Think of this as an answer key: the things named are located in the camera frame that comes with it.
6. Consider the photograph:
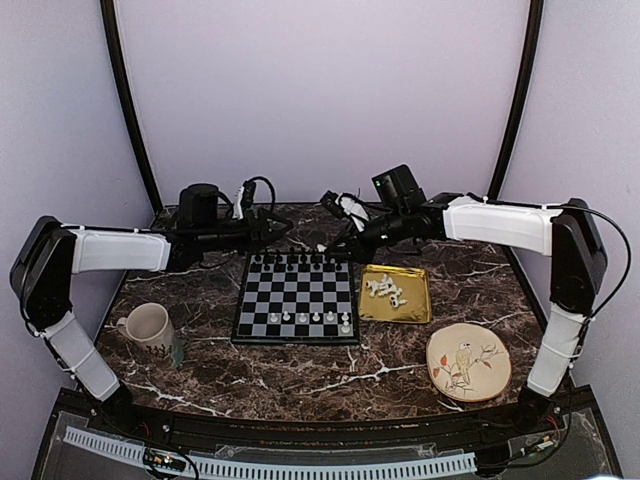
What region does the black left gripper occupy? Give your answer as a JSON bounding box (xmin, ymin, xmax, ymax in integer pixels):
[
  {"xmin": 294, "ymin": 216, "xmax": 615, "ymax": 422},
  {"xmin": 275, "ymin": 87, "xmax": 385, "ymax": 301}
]
[{"xmin": 197, "ymin": 208, "xmax": 294, "ymax": 255}]

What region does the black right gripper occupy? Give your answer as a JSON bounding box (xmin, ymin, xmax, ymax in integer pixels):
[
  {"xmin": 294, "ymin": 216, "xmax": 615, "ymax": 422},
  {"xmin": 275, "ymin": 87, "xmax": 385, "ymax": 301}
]
[{"xmin": 325, "ymin": 206, "xmax": 410, "ymax": 264}]

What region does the black grey chess board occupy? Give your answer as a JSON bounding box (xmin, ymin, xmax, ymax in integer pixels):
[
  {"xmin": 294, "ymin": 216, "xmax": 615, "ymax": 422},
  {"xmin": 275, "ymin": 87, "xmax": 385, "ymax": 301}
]
[{"xmin": 231, "ymin": 250, "xmax": 360, "ymax": 346}]

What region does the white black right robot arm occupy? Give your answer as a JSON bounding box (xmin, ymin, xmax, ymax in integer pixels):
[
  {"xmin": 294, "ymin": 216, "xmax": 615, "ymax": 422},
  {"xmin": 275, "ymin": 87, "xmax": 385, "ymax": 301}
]
[{"xmin": 320, "ymin": 164, "xmax": 608, "ymax": 434}]

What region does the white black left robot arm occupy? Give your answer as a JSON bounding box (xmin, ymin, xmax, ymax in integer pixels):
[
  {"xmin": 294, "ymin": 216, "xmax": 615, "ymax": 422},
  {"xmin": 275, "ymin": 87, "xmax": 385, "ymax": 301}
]
[{"xmin": 9, "ymin": 180, "xmax": 294, "ymax": 436}]

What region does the pile of white chess pieces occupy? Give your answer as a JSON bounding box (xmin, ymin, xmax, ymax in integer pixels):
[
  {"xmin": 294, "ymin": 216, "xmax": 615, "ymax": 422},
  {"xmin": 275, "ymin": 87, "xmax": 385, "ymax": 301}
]
[{"xmin": 365, "ymin": 274, "xmax": 408, "ymax": 309}]

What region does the gold metal tray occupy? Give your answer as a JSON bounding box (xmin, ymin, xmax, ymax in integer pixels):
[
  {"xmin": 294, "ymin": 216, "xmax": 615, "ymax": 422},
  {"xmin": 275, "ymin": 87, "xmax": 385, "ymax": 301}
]
[{"xmin": 358, "ymin": 264, "xmax": 432, "ymax": 324}]

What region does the beige ceramic mug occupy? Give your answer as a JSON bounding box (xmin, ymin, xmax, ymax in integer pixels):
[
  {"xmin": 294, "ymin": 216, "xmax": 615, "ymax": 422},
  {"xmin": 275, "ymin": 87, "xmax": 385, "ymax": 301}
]
[{"xmin": 115, "ymin": 303, "xmax": 184, "ymax": 368}]

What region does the beige bird painted plate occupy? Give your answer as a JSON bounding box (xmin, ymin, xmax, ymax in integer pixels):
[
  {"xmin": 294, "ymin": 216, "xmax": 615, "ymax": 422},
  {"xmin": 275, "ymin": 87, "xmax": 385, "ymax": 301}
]
[{"xmin": 426, "ymin": 323, "xmax": 512, "ymax": 403}]

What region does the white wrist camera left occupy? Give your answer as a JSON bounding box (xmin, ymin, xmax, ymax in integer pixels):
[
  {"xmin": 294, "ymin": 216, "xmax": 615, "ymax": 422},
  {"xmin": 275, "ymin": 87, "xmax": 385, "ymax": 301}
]
[{"xmin": 232, "ymin": 180, "xmax": 256, "ymax": 220}]

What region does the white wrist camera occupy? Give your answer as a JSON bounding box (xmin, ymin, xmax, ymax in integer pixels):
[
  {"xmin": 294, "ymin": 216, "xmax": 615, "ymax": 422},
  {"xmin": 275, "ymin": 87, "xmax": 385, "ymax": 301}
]
[
  {"xmin": 320, "ymin": 190, "xmax": 369, "ymax": 231},
  {"xmin": 232, "ymin": 180, "xmax": 256, "ymax": 220}
]

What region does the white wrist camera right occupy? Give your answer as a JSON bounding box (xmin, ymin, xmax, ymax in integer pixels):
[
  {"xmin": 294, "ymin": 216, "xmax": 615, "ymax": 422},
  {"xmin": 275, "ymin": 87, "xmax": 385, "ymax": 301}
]
[{"xmin": 320, "ymin": 190, "xmax": 369, "ymax": 231}]

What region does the left black frame post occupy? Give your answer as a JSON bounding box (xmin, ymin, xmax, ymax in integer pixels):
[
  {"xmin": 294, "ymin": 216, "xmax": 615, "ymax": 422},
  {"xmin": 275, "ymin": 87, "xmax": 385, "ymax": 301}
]
[{"xmin": 99, "ymin": 0, "xmax": 163, "ymax": 212}]

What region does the black frame post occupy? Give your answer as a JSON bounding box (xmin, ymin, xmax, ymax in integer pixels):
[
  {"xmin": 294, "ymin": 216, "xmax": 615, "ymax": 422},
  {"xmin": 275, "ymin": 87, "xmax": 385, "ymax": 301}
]
[
  {"xmin": 487, "ymin": 0, "xmax": 545, "ymax": 200},
  {"xmin": 99, "ymin": 0, "xmax": 163, "ymax": 212}
]

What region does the white slotted cable duct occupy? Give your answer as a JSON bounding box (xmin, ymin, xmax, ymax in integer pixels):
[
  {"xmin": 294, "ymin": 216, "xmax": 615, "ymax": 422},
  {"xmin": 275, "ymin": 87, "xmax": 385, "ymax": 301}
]
[{"xmin": 62, "ymin": 427, "xmax": 477, "ymax": 479}]

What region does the right black frame post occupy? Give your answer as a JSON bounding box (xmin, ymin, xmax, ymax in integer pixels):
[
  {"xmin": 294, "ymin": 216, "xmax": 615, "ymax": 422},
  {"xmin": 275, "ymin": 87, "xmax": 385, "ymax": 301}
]
[{"xmin": 487, "ymin": 0, "xmax": 545, "ymax": 200}]

